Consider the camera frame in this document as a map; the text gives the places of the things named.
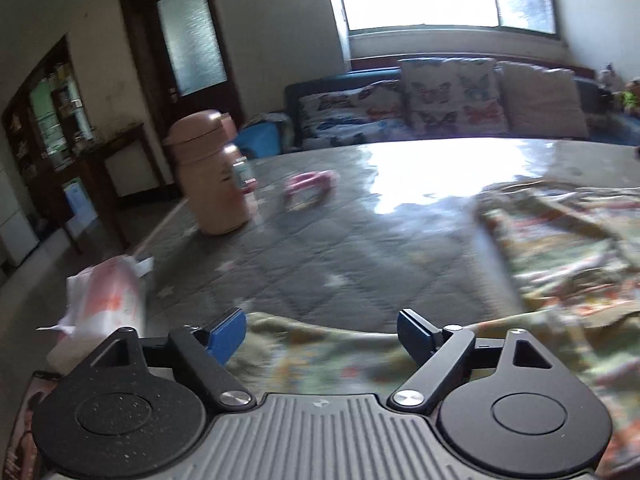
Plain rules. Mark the dark blue sofa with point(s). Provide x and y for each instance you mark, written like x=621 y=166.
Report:
x=325 y=82

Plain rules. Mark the black white plush dog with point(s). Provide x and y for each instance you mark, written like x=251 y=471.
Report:
x=610 y=77

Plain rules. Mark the yellow green plush toy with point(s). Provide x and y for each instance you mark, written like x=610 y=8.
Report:
x=632 y=95

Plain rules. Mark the dark wooden glass door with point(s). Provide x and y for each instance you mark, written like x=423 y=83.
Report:
x=150 y=60

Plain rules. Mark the white blue carton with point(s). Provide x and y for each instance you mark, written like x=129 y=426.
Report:
x=80 y=205

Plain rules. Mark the pink tissue box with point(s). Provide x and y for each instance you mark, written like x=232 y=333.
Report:
x=105 y=300

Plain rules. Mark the dark red printed book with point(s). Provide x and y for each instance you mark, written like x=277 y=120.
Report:
x=30 y=425

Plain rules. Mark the upright butterfly print cushion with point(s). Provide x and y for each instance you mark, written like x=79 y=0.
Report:
x=450 y=95

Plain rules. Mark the pink hair clip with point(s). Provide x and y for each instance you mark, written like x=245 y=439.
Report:
x=310 y=180

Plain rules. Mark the blue cloth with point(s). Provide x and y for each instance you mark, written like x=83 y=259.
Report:
x=260 y=140

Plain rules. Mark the white appliance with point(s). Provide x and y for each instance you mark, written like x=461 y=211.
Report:
x=17 y=225

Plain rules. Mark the flat butterfly print cushion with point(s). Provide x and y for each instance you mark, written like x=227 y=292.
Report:
x=350 y=115

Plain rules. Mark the dark wooden side table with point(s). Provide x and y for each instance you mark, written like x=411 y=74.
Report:
x=120 y=140

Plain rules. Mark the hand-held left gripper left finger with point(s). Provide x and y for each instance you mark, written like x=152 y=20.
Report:
x=227 y=332

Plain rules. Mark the grey knitted blanket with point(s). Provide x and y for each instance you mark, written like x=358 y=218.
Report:
x=286 y=130

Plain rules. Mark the plain white cushion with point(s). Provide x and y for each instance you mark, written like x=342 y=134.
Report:
x=540 y=100

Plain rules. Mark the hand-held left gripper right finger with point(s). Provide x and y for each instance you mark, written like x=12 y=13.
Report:
x=417 y=332

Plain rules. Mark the wooden display cabinet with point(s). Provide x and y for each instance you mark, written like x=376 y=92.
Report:
x=30 y=135

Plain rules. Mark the pink cartoon face bottle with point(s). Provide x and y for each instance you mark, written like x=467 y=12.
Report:
x=210 y=185

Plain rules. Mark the green patterned garment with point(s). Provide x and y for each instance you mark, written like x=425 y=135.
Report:
x=560 y=260

